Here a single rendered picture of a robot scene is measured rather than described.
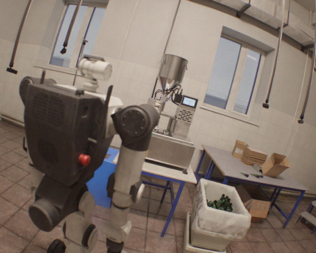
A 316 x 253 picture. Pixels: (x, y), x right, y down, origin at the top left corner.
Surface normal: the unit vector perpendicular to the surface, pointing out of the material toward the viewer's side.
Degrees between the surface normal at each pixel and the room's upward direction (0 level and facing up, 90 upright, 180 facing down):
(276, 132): 90
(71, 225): 100
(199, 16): 90
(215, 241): 96
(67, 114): 90
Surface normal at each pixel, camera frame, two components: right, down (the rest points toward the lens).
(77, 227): -0.21, 0.30
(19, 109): 0.00, 0.18
